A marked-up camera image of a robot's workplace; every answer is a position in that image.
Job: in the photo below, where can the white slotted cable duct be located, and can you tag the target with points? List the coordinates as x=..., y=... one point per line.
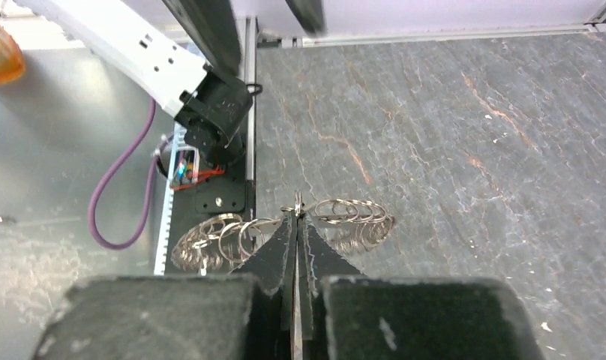
x=163, y=239

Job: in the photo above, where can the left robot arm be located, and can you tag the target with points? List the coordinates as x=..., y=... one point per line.
x=202, y=92

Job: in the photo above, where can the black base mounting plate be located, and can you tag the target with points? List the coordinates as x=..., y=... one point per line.
x=197, y=198

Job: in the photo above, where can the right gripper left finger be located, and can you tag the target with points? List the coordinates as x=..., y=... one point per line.
x=246, y=314

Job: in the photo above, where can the metal disc with key rings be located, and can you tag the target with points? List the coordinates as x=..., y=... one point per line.
x=225, y=241

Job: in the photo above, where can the aluminium frame rail front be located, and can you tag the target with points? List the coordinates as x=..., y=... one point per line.
x=467, y=34

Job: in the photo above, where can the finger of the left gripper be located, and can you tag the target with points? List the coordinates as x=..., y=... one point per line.
x=310, y=15
x=211, y=25

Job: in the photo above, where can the orange drink bottle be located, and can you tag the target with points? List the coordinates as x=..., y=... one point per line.
x=12, y=63

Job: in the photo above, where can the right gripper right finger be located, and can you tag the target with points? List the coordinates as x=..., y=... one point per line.
x=348, y=315

